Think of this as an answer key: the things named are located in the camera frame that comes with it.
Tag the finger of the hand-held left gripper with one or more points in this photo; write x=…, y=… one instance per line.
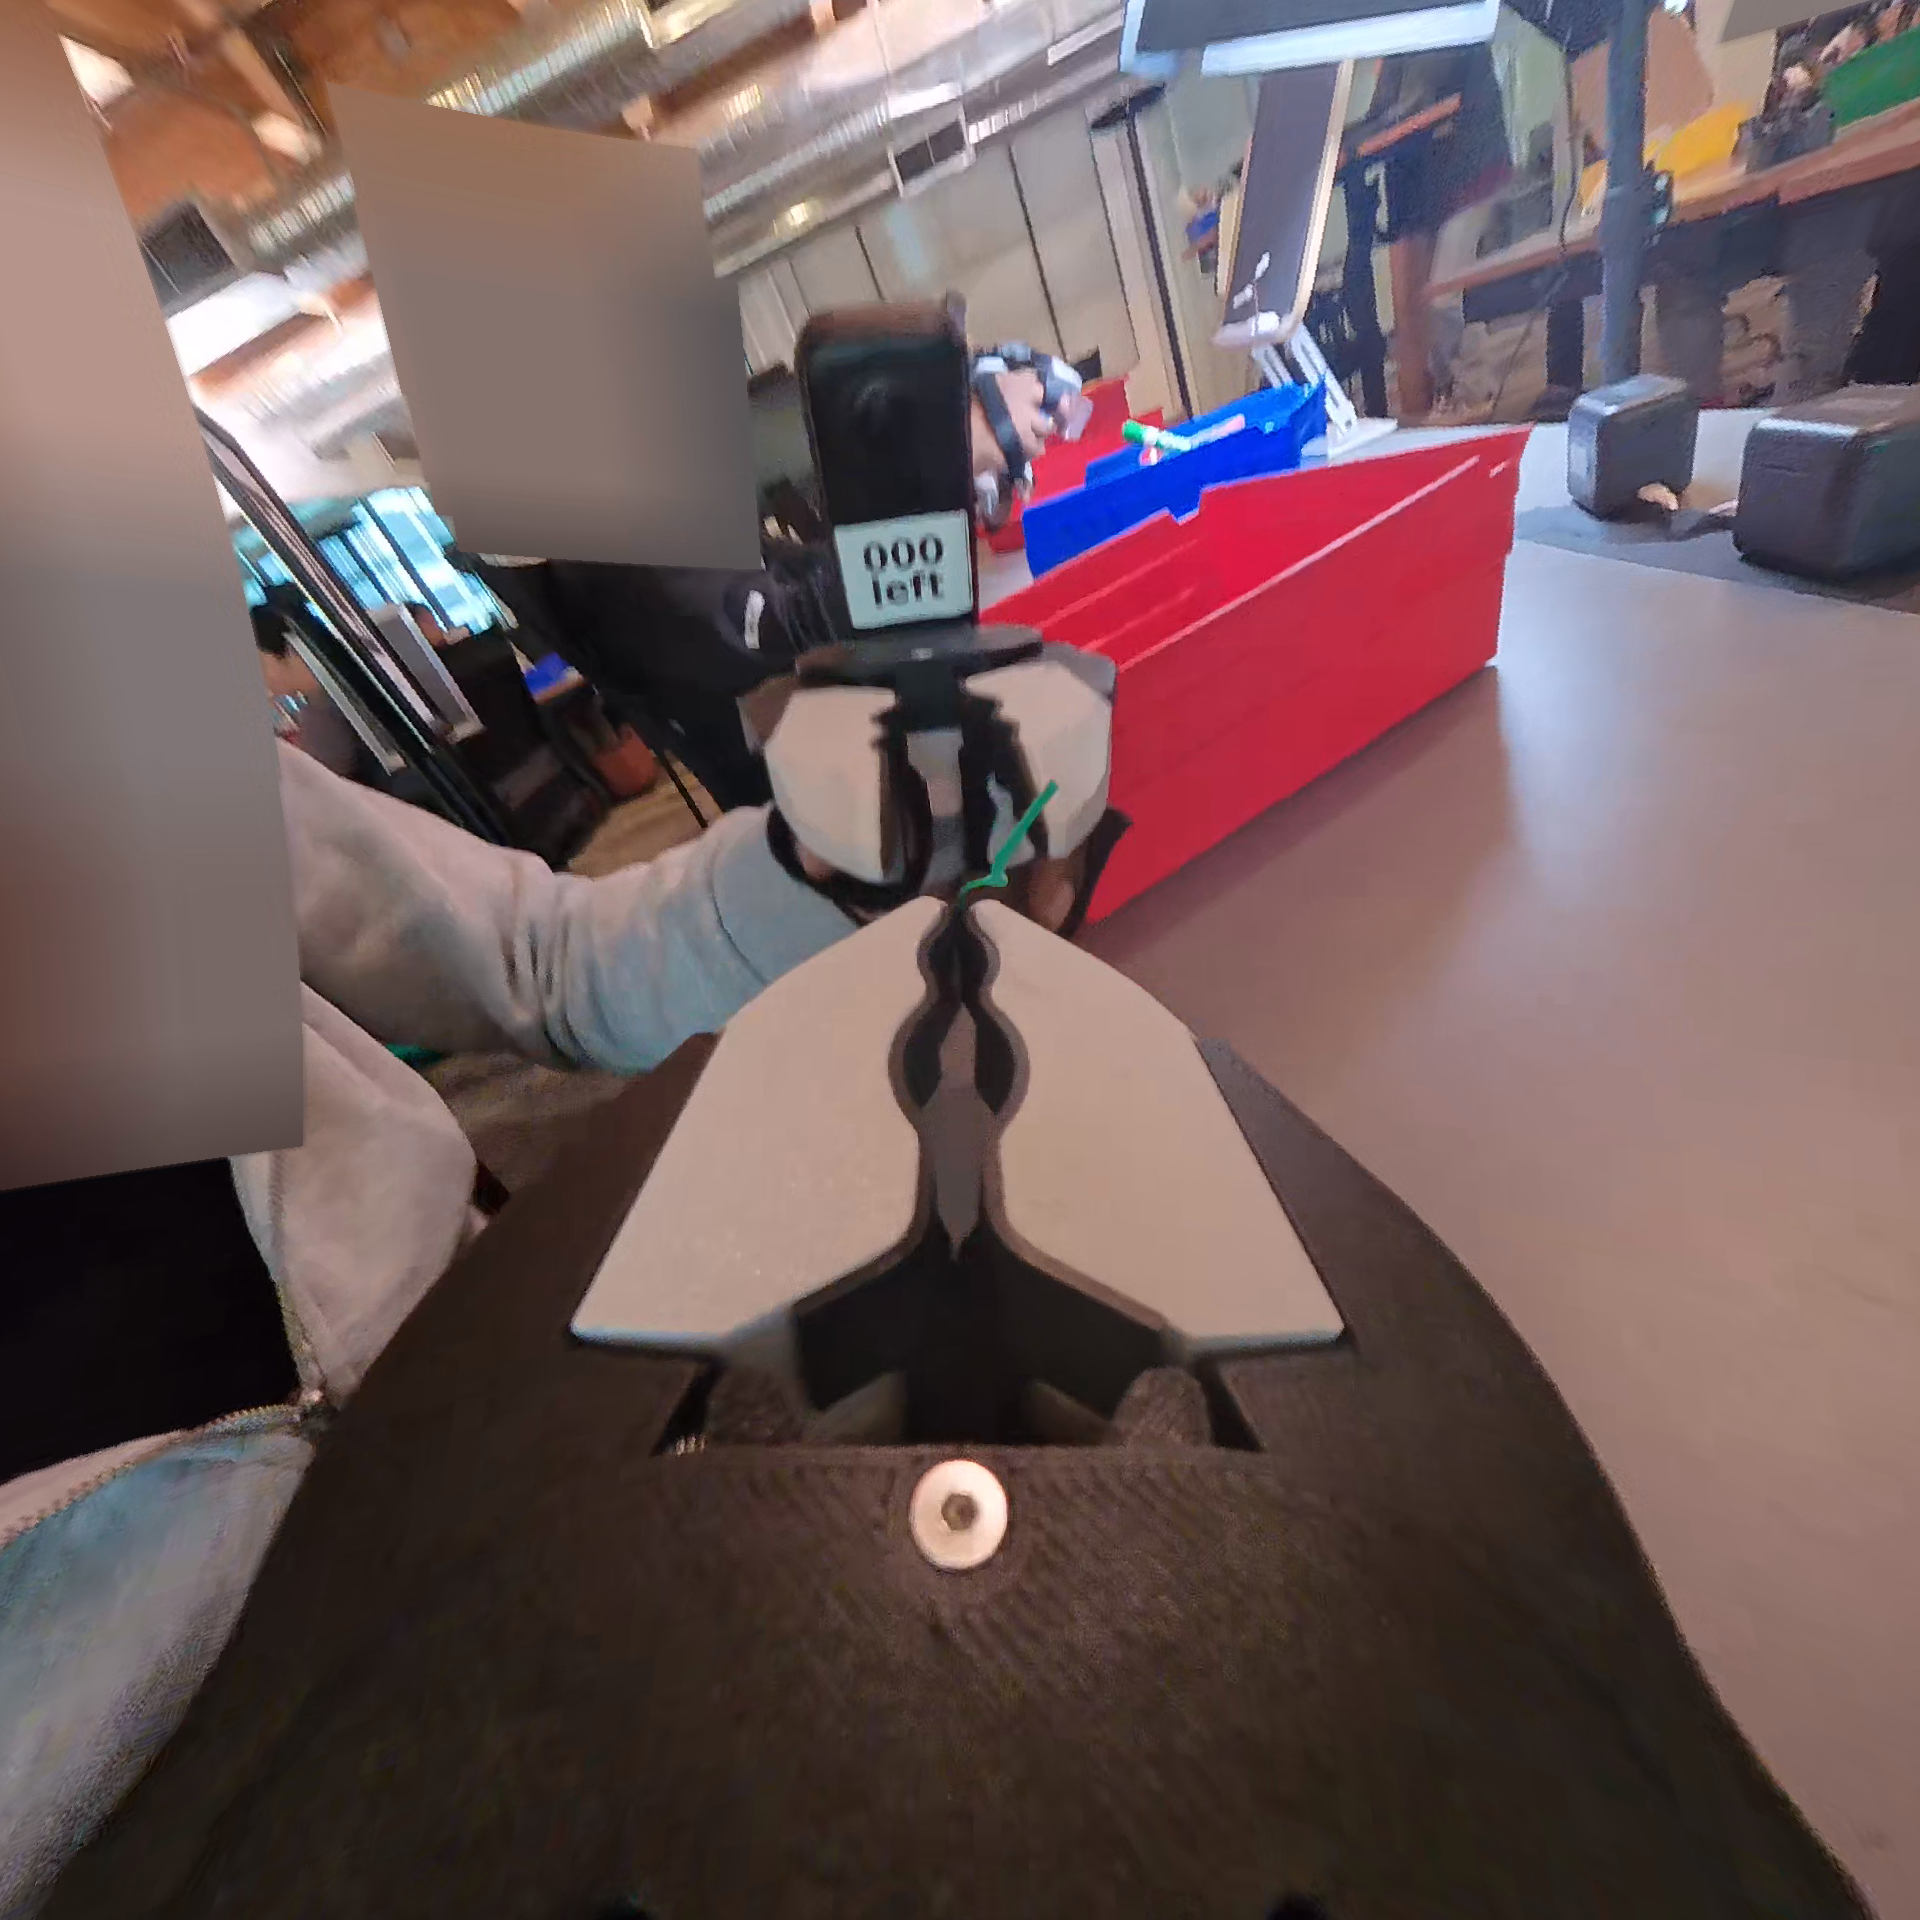
x=1059, y=751
x=832, y=779

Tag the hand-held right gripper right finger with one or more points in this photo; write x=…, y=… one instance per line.
x=1157, y=1184

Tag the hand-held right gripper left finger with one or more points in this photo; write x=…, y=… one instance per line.
x=780, y=1184

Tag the person's left forearm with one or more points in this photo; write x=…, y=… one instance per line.
x=572, y=927

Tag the person's left hand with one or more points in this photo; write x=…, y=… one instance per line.
x=1055, y=898

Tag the blue plastic bin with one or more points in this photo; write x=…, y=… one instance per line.
x=1110, y=533

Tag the large red plastic bin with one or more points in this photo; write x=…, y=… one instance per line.
x=1305, y=661

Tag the green marker pen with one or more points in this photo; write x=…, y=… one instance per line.
x=1157, y=434

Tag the black metal stand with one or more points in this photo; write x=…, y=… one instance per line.
x=337, y=586

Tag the studio light panel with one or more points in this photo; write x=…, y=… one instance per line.
x=1319, y=52

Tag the black device box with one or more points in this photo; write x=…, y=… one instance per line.
x=1635, y=451

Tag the person's black shirt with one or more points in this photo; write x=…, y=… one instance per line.
x=138, y=1319

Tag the black metal pole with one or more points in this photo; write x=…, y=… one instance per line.
x=1633, y=270

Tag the black equipment case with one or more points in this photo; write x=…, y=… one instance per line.
x=1831, y=477

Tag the yellow storage bin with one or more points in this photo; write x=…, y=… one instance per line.
x=1701, y=142

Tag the wooden workbench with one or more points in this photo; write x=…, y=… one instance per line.
x=1771, y=188

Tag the green storage bin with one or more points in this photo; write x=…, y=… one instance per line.
x=1876, y=75

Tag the silver ventilation duct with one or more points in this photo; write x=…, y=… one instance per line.
x=840, y=136

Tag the black panel white frame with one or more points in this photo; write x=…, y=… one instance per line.
x=1284, y=209

